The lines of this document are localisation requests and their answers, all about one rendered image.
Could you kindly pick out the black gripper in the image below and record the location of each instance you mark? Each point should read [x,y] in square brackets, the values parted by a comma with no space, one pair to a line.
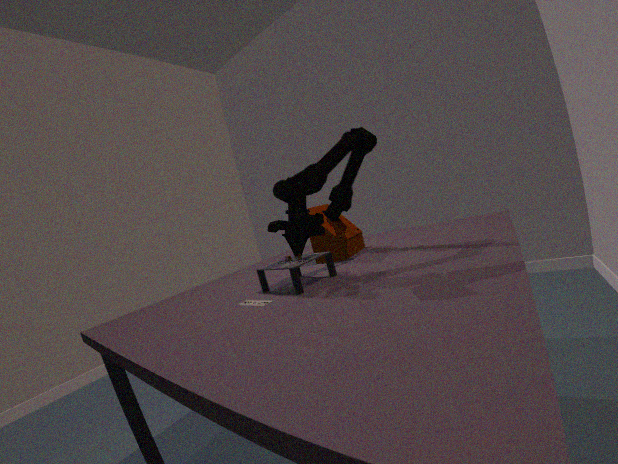
[296,235]

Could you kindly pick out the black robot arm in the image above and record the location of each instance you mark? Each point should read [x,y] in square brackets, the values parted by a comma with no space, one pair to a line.
[294,189]

